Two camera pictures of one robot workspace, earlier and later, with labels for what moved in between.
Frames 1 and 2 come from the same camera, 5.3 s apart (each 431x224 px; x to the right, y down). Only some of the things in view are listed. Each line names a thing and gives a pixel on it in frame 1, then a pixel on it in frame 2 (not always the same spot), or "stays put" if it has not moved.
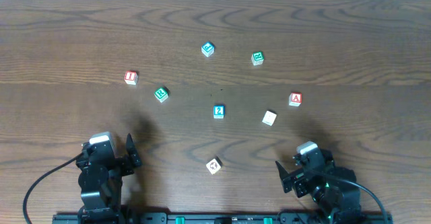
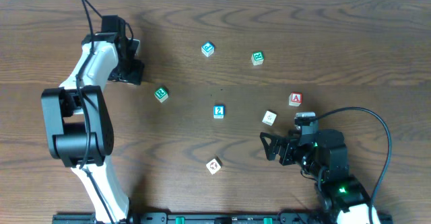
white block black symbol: x=213 y=166 stays put
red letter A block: x=295 y=99 stays put
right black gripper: x=294 y=175 -> x=287 y=148
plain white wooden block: x=269 y=118 stays put
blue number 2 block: x=219 y=111 stays put
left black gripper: x=124 y=163 -> x=127 y=75
